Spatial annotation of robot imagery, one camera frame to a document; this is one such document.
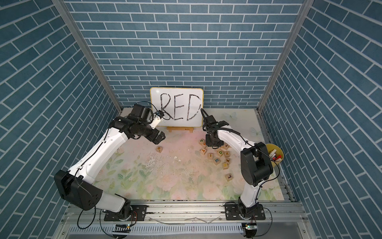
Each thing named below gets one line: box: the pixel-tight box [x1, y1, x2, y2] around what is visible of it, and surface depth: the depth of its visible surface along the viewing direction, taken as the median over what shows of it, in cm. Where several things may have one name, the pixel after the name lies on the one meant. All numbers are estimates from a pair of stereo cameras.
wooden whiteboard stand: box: [166, 126, 195, 133], surface depth 104 cm
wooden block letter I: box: [207, 152, 214, 160], surface depth 94 cm
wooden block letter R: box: [156, 145, 164, 154], surface depth 98 cm
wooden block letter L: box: [224, 173, 234, 182], surface depth 86 cm
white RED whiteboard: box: [150, 87, 204, 127], surface depth 98 cm
